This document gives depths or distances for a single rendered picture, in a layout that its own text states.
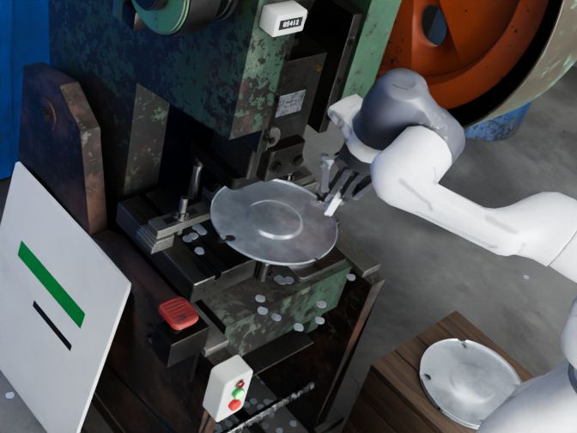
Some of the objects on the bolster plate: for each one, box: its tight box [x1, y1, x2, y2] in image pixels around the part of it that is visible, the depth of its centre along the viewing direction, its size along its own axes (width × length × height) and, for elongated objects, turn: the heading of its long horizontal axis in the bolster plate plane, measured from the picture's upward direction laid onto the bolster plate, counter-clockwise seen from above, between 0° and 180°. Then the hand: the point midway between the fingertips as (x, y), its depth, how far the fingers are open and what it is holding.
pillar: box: [187, 166, 203, 199], centre depth 183 cm, size 2×2×14 cm
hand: (333, 200), depth 158 cm, fingers closed
